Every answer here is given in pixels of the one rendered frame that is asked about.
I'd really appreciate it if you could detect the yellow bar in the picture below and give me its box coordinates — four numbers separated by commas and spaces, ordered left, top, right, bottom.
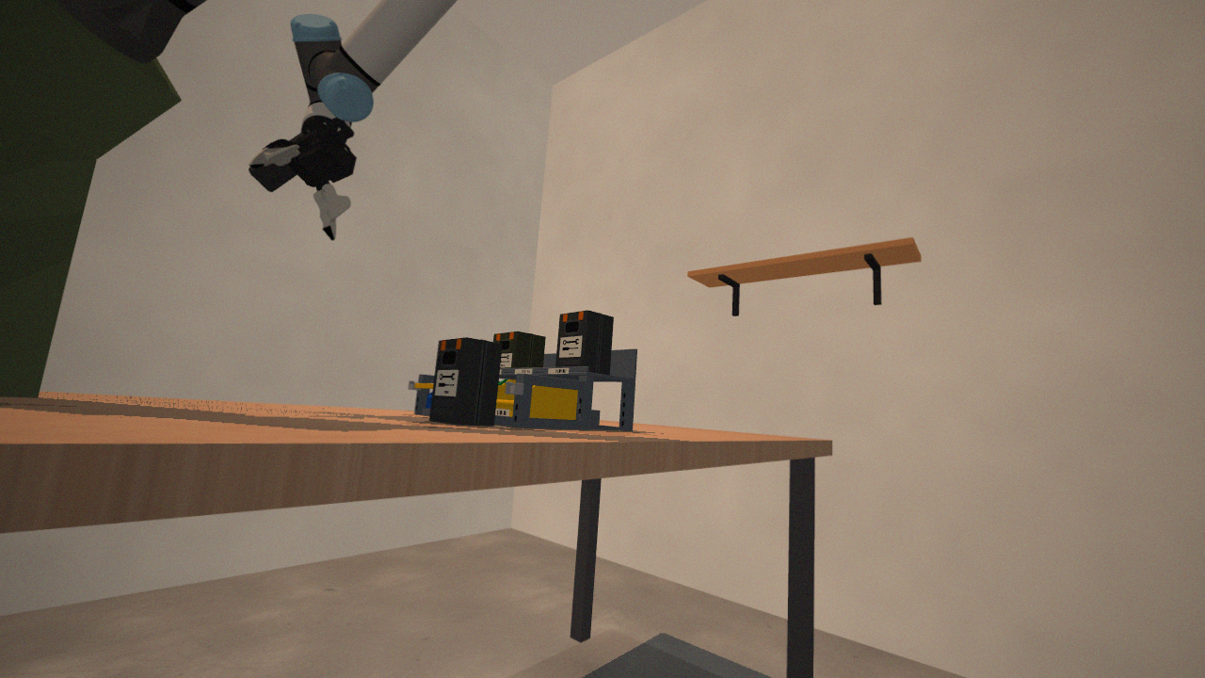
415, 383, 506, 393

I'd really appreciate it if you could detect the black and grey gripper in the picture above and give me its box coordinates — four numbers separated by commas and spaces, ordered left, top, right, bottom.
249, 116, 357, 240

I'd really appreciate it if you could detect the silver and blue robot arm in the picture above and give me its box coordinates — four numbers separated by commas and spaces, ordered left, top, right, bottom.
55, 0, 457, 191

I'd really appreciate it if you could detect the grey metal shelf rack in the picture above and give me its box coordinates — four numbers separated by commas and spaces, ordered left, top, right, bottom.
408, 348, 637, 431

